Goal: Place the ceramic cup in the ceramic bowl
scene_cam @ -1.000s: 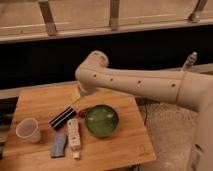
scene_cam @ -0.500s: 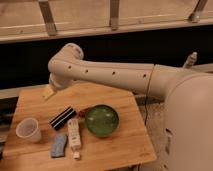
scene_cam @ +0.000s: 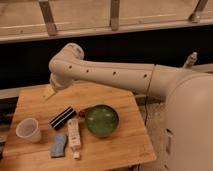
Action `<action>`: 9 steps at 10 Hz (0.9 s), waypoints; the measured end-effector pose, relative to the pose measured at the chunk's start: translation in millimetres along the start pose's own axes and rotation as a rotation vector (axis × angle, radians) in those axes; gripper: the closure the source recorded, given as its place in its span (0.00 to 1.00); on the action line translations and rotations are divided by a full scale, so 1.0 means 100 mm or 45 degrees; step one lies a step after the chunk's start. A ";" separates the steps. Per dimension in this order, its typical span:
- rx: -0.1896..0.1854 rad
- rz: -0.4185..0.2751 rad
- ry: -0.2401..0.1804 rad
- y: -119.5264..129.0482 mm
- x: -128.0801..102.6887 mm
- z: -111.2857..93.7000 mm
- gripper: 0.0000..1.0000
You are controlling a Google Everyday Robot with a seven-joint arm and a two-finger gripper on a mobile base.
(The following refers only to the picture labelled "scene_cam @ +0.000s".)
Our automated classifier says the green ceramic bowl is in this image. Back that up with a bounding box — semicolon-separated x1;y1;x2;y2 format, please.
85;105;119;138

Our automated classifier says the black cable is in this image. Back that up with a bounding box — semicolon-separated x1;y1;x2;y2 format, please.
142;94;150;128

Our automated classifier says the white remote controller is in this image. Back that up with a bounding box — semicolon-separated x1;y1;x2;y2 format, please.
67;119;82;160

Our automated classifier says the white bottle in background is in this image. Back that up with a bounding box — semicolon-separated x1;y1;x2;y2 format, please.
183;52;197;68

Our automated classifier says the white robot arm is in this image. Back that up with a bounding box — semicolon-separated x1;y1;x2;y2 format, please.
44;43;213;171

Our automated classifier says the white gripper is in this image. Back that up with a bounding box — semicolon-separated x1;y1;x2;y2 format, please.
43;74;71;100

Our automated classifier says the small red object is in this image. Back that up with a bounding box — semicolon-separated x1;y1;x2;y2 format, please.
78;108;90;118

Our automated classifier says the black striped box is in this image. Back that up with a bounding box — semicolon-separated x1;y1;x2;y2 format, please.
49;107;77;130

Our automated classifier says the blue grey cloth sponge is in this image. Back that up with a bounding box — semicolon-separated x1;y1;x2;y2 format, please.
50;133;67;158

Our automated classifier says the wooden board table top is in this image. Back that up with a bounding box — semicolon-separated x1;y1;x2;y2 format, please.
0;83;156;171

